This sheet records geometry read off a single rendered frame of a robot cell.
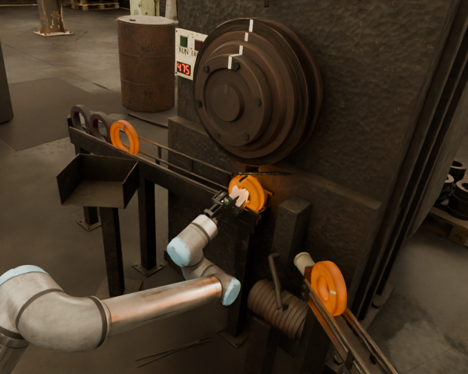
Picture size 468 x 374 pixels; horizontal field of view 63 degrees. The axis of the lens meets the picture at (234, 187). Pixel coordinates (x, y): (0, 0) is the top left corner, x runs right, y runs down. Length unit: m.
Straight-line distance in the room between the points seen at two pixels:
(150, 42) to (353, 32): 3.02
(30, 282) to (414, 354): 1.69
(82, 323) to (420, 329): 1.71
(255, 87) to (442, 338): 1.60
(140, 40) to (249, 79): 2.98
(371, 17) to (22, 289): 1.10
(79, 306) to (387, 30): 1.03
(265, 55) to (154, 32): 2.93
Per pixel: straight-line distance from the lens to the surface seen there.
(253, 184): 1.38
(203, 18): 1.56
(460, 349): 2.25
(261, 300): 1.36
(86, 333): 0.91
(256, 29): 1.21
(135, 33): 4.06
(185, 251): 1.24
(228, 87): 1.18
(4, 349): 1.02
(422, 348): 2.15
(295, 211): 1.28
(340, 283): 1.11
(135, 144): 1.86
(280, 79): 1.15
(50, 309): 0.91
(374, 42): 1.20
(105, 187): 1.75
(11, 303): 0.98
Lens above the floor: 1.50
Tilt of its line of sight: 31 degrees down
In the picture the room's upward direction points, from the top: 6 degrees clockwise
